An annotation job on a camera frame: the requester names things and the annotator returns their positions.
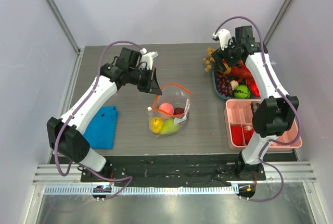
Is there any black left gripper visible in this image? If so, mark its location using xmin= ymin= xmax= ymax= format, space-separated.
xmin=129 ymin=67 xmax=162 ymax=95

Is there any orange toy fruit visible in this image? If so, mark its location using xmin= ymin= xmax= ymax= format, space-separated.
xmin=222 ymin=63 xmax=232 ymax=75

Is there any pink toy peach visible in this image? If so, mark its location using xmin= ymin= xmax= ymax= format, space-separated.
xmin=159 ymin=103 xmax=174 ymax=120

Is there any clear orange zip bag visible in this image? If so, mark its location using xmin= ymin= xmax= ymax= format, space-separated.
xmin=147 ymin=83 xmax=191 ymax=137

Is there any dark red toy fruit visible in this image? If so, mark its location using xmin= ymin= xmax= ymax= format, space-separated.
xmin=174 ymin=107 xmax=189 ymax=119

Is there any yellow toy pear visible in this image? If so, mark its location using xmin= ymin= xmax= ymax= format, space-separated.
xmin=149 ymin=117 xmax=164 ymax=134

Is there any green toy apple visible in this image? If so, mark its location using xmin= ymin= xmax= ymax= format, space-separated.
xmin=160 ymin=118 xmax=180 ymax=135

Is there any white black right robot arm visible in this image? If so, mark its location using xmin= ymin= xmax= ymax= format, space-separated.
xmin=212 ymin=26 xmax=299 ymax=180

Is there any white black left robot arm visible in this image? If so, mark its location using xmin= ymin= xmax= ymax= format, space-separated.
xmin=47 ymin=47 xmax=162 ymax=182

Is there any brown longan bunch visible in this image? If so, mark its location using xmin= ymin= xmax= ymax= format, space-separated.
xmin=203 ymin=47 xmax=216 ymax=72

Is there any red toy lobster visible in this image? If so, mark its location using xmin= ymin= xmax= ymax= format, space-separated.
xmin=229 ymin=61 xmax=260 ymax=97

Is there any dark purple grape bunch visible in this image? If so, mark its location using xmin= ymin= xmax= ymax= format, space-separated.
xmin=215 ymin=71 xmax=234 ymax=97

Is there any white toy garlic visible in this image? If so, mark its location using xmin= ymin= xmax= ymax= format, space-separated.
xmin=230 ymin=80 xmax=239 ymax=90

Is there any teal fruit basket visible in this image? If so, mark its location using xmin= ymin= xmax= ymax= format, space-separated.
xmin=211 ymin=68 xmax=249 ymax=100

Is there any green toy lime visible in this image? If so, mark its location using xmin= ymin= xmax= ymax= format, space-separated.
xmin=234 ymin=85 xmax=251 ymax=98

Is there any pink compartment tray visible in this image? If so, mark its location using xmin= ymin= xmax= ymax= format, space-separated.
xmin=224 ymin=99 xmax=303 ymax=152

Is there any blue folded t-shirt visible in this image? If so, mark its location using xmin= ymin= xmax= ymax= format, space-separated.
xmin=83 ymin=106 xmax=118 ymax=150

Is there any red toy meat piece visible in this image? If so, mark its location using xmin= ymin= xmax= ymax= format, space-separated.
xmin=230 ymin=125 xmax=243 ymax=146

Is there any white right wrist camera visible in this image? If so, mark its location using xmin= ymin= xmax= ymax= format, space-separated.
xmin=212 ymin=29 xmax=232 ymax=50

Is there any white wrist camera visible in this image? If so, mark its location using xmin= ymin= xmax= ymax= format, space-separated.
xmin=139 ymin=48 xmax=158 ymax=70
xmin=212 ymin=29 xmax=232 ymax=50

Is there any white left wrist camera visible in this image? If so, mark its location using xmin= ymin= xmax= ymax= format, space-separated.
xmin=139 ymin=48 xmax=158 ymax=70

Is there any white perforated cable duct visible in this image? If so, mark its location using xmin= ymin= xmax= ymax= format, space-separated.
xmin=44 ymin=184 xmax=239 ymax=196

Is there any aluminium frame rail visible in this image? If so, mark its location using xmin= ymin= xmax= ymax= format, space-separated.
xmin=33 ymin=161 xmax=316 ymax=185

